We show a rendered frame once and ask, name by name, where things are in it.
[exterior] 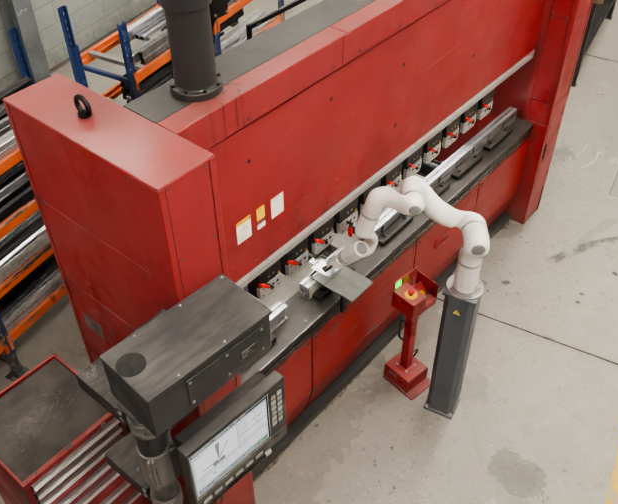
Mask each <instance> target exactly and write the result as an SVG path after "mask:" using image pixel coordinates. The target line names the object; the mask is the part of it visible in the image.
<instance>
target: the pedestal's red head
mask: <svg viewBox="0 0 618 504"><path fill-rule="evenodd" d="M418 268H419V267H416V268H415V269H417V276H416V275H415V276H416V284H414V285H413V286H411V285H409V284H408V283H407V282H405V283H404V284H403V278H404V277H405V276H406V275H407V274H410V275H409V280H410V277H411V272H413V270H415V269H413V270H412V271H410V272H409V273H407V274H406V275H404V276H403V277H401V278H400V279H398V280H397V281H399V280H401V279H402V283H401V286H399V287H398V288H396V289H395V283H397V281H396V282H394V283H393V284H394V286H393V293H392V304H391V305H392V306H393V307H394V308H396V309H397V310H398V311H400V312H401V313H402V314H404V315H405V316H406V317H407V318H409V319H410V320H411V321H412V320H414V319H415V318H417V317H418V316H419V315H421V314H422V313H423V312H425V311H426V310H428V309H429V308H430V307H432V306H433V305H434V304H436V299H437V293H438V287H439V285H438V284H437V283H435V282H434V281H433V280H431V279H430V278H428V277H427V276H425V275H424V274H423V273H421V272H420V271H418ZM409 289H413V290H415V291H416V292H417V294H418V296H417V298H415V299H408V298H406V297H405V295H404V293H405V292H406V291H407V290H409ZM418 290H423V291H424V292H425V295H423V294H422V293H420V292H419V291H418Z"/></svg>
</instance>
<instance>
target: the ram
mask: <svg viewBox="0 0 618 504"><path fill-rule="evenodd" d="M544 4H545V0H448V1H446V2H445V3H443V4H442V5H440V6H438V7H437V8H435V9H433V10H432V11H430V12H429V13H427V14H425V15H424V16H422V17H421V18H419V19H417V20H416V21H414V22H412V23H411V24H409V25H408V26H406V27H404V28H403V29H401V30H399V31H398V32H396V33H395V34H393V35H391V36H390V37H388V38H387V39H385V40H383V41H382V42H380V43H378V44H377V45H375V46H374V47H372V48H370V49H369V50H367V51H365V52H364V53H362V54H361V55H359V56H357V57H356V58H354V59H353V60H351V61H349V62H348V63H346V64H344V65H343V66H341V67H340V68H338V69H336V70H335V71H333V72H331V73H330V74H328V75H327V76H325V77H323V78H322V79H320V80H319V81H317V82H315V83H314V84H312V85H310V86H309V87H307V88H306V89H304V90H302V91H301V92H299V93H297V94H296V95H294V96H293V97H291V98H289V99H288V100H286V101H285V102H283V103H281V104H280V105H278V106H276V107H275V108H273V109H272V110H270V111H268V112H267V113H265V114H264V115H262V116H260V117H259V118H257V119H255V120H254V121H252V122H251V123H249V124H247V125H246V126H244V127H242V128H241V129H239V130H238V131H236V132H234V133H233V134H231V135H230V136H228V137H226V138H225V139H223V140H221V141H220V142H218V143H217V144H215V145H213V146H212V147H210V148H208V149H207V151H209V152H211V153H213V154H214V155H215V162H216V171H217V179H218V188H219V197H220V205H221V214H222V222H223V231H224V239H225V248H226V256H227V265H228V273H229V279H230V280H232V281H233V282H234V283H237V282H238V281H239V280H240V279H242V278H243V277H244V276H246V275H247V274H248V273H249V272H251V271H252V270H253V269H255V268H256V267H257V266H258V265H260V264H261V263H262V262H263V261H265V260H266V259H267V258H269V257H270V256H271V255H272V254H274V253H275V252H276V251H278V250H279V249H280V248H281V247H283V246H284V245H285V244H286V243H288V242H289V241H290V240H292V239H293V238H294V237H295V236H297V235H298V234H299V233H301V232H302V231H303V230H304V229H306V228H307V227H308V226H309V225H311V224H312V223H313V222H315V221H316V220H317V219H318V218H320V217H321V216H322V215H324V214H325V213H326V212H327V211H329V210H330V209H331V208H332V207H334V206H335V205H336V204H338V203H339V202H340V201H341V200H343V199H344V198H345V197H347V196H348V195H349V194H350V193H352V192H353V191H354V190H355V189H357V188H358V187H359V186H361V185H362V184H363V183H364V182H366V181H367V180H368V179H370V178H371V177H372V176H373V175H375V174H376V173H377V172H378V171H380V170H381V169H382V168H384V167H385V166H386V165H387V164H389V163H390V162H391V161H393V160H394V159H395V158H396V157H398V156H399V155H400V154H401V153H403V152H404V151H405V150H407V149H408V148H409V147H410V146H412V145H413V144H414V143H416V142H417V141H418V140H419V139H421V138H422V137H423V136H424V135H426V134H427V133H428V132H430V131H431V130H432V129H433V128H435V127H436V126H437V125H439V124H440V123H441V122H442V121H444V120H445V119H446V118H447V117H449V116H450V115H451V114H453V113H454V112H455V111H456V110H458V109H459V108H460V107H462V106H463V105H464V104H465V103H467V102H468V101H469V100H470V99H472V98H473V97H474V96H476V95H477V94H478V93H479V92H481V91H482V90H483V89H485V88H486V87H487V86H488V85H490V84H491V83H492V82H493V81H495V80H496V79H497V78H499V77H500V76H501V75H502V74H504V73H505V72H506V71H508V70H509V69H510V68H511V67H513V66H514V65H515V64H516V63H518V62H519V61H520V60H522V59H523V58H524V57H525V56H527V55H528V54H529V53H531V52H532V51H533V50H534V49H535V46H536V41H537V37H538V32H539V27H540V23H541V18H542V14H543V9H544ZM533 55H534V54H533ZM533 55H531V56H530V57H529V58H528V59H526V60H525V61H524V62H523V63H521V64H520V65H519V66H518V67H516V68H515V69H514V70H512V71H511V72H510V73H509V74H507V75H506V76H505V77H504V78H502V79H501V80H500V81H499V82H497V83H496V84H495V85H493V86H492V87H491V88H490V89H488V90H487V91H486V92H485V93H483V94H482V95H481V96H479V97H478V98H477V99H476V100H474V101H473V102H472V103H471V104H469V105H468V106H467V107H466V108H464V109H463V110H462V111H460V112H459V113H458V114H457V115H455V116H454V117H453V118H452V119H450V120H449V121H448V122H447V123H445V124H444V125H443V126H441V127H440V128H439V129H438V130H436V131H435V132H434V133H433V134H431V135H430V136H429V137H428V138H426V139H425V140H424V141H422V142H421V143H420V144H419V145H417V146H416V147H415V148H414V149H412V150H411V151H410V152H408V153H407V154H406V155H405V156H403V157H402V158H401V159H400V160H398V161H397V162H396V163H395V164H393V165H392V166H391V167H389V168H388V169H387V170H386V171H384V172H383V173H382V174H381V175H379V176H378V177H377V178H376V179H374V180H373V181H372V182H370V183H369V184H368V185H367V186H365V187H364V188H363V189H362V190H360V191H359V192H358V193H356V194H355V195H354V196H353V197H351V198H350V199H349V200H348V201H346V202H345V203H344V204H343V205H341V206H340V207H339V208H337V209H336V210H335V211H334V212H332V213H331V214H330V215H329V216H327V217H326V218H325V219H324V220H322V221H321V222H320V223H318V224H317V225H316V226H315V227H313V228H312V229H311V230H310V231H308V232H307V233H306V234H304V235H303V236H302V237H301V238H299V239H298V240H297V241H296V242H294V243H293V244H292V245H291V246H289V247H288V248H287V249H285V250H284V251H283V252H282V253H280V254H279V255H278V256H277V257H275V258H274V259H273V260H272V261H270V262H269V263H268V264H266V265H265V266H264V267H263V268H261V269H260V270H259V271H258V272H256V273H255V274H254V275H253V276H251V277H250V278H249V279H247V280H246V281H245V282H244V283H242V284H241V285H240V287H241V288H243V287H245V286H246V285H247V284H248V283H250V282H251V281H252V280H253V279H255V278H256V277H257V276H258V275H260V274H261V273H262V272H263V271H265V270H266V269H267V268H268V267H270V266H271V265H272V264H274V263H275V262H276V261H277V260H279V259H280V258H281V257H282V256H284V255H285V254H286V253H287V252H289V251H290V250H291V249H292V248H294V247H295V246H296V245H297V244H299V243H300V242H301V241H303V240H304V239H305V238H306V237H308V236H309V235H310V234H311V233H313V232H314V231H315V230H316V229H318V228H319V227H320V226H321V225H323V224H324V223H325V222H326V221H328V220H329V219H330V218H331V217H333V216H334V215H335V214H337V213H338V212H339V211H340V210H342V209H343V208H344V207H345V206H347V205H348V204H349V203H350V202H352V201H353V200H354V199H355V198H357V197H358V196H359V195H360V194H362V193H363V192H364V191H365V190H367V189H368V188H369V187H371V186H372V185H373V184H374V183H376V182H377V181H378V180H379V179H381V178H382V177H383V176H384V175H386V174H387V173H388V172H389V171H391V170H392V169H393V168H394V167H396V166H397V165H398V164H400V163H401V162H402V161H403V160H405V159H406V158H407V157H408V156H410V155H411V154H412V153H413V152H415V151H416V150H417V149H418V148H420V147H421V146H422V145H423V144H425V143H426V142H427V141H428V140H430V139H431V138H432V137H434V136H435V135H436V134H437V133H439V132H440V131H441V130H442V129H444V128H445V127H446V126H447V125H449V124H450V123H451V122H452V121H454V120H455V119H456V118H457V117H459V116H460V115H461V114H463V113H464V112H465V111H466V110H468V109H469V108H470V107H471V106H473V105H474V104H475V103H476V102H478V101H479V100H480V99H481V98H483V97H484V96H485V95H486V94H488V93H489V92H490V91H491V90H493V89H494V88H495V87H497V86H498V85H499V84H500V83H502V82H503V81H504V80H505V79H507V78H508V77H509V76H510V75H512V74H513V73H514V72H515V71H517V70H518V69H519V68H520V67H522V66H523V65H524V64H525V63H527V62H528V61H529V60H531V59H532V58H533ZM282 191H283V194H284V211H283V212H282V213H280V214H279V215H278V216H276V217H275V218H274V219H272V220H271V205H270V200H271V199H272V198H274V197H275V196H276V195H278V194H279V193H281V192H282ZM262 205H264V207H265V217H264V218H262V219H261V220H259V221H258V222H257V213H256V210H257V209H258V208H260V207H261V206H262ZM249 215H250V218H251V230H252V235H251V236H250V237H248V238H247V239H246V240H244V241H243V242H242V243H240V244H239V245H238V239H237V229H236V224H238V223H239V222H240V221H242V220H243V219H244V218H246V217H247V216H249ZM264 219H265V223H266V225H264V226H263V227H262V228H260V229H259V230H258V226H257V224H259V223H260V222H261V221H263V220H264Z"/></svg>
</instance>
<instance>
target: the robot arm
mask: <svg viewBox="0 0 618 504"><path fill-rule="evenodd" d="M384 207H389V208H391V209H394V210H396V211H398V212H399V213H401V214H404V215H407V216H415V215H418V214H420V213H421V212H422V211H423V210H424V212H425V213H426V214H427V215H428V216H429V217H430V218H431V219H432V220H434V221H435V222H437V223H439V224H441V225H442V226H445V227H448V228H453V227H457V228H459V229H460V230H461V232H462V235H463V242H464V246H463V247H462V248H461V250H460V251H459V255H458V260H457V266H456V272H455V274H454V275H452V276H450V277H449V278H448V280H447V283H446V288H447V290H448V292H449V293H450V294H451V295H452V296H454V297H455V298H458V299H461V300H475V299H477V298H479V297H480V296H481V295H482V294H483V291H484V285H483V283H482V281H481V280H480V279H479V276H480V271H481V266H482V262H483V257H484V256H486V255H487V254H488V252H489V249H490V240H489V234H488V229H487V225H486V222H485V220H484V218H483V217H482V216H481V215H479V214H477V213H475V212H470V211H461V210H458V209H455V208H454V207H452V206H450V205H449V204H447V203H446V202H444V201H443V200H442V199H441V198H439V197H438V196H437V194H436V193H435V192H434V191H433V190H432V188H431V187H430V186H429V185H428V184H427V183H426V182H425V181H424V180H423V179H421V178H420V177H417V176H410V177H408V178H406V179H405V180H404V181H403V184H402V195H401V194H400V193H398V192H397V191H396V190H394V189H393V188H391V187H387V186H382V187H377V188H374V189H373V190H371V191H370V193H369V194H368V196H367V199H366V201H365V204H364V206H363V208H362V211H361V213H360V216H359V218H358V221H357V223H356V226H355V234H356V236H358V237H360V238H364V239H365V240H364V241H356V242H354V243H353V244H351V245H349V246H347V247H345V248H344V249H342V250H340V251H339V253H338V254H336V255H335V256H334V257H332V258H331V259H330V260H329V261H328V262H327V263H326V265H325V266H323V267H322V269H323V271H324V272H327V271H329V270H330V269H331V270H334V269H336V268H338V267H339V266H341V265H349V264H351V263H353V262H355V261H357V260H359V259H361V258H364V257H368V256H370V255H372V254H373V253H374V251H375V249H376V246H377V244H378V237H377V235H376V233H375V232H374V231H373V230H374V228H375V226H376V224H377V222H378V219H379V217H380V215H381V213H382V211H383V208H384ZM328 266H329V267H328Z"/></svg>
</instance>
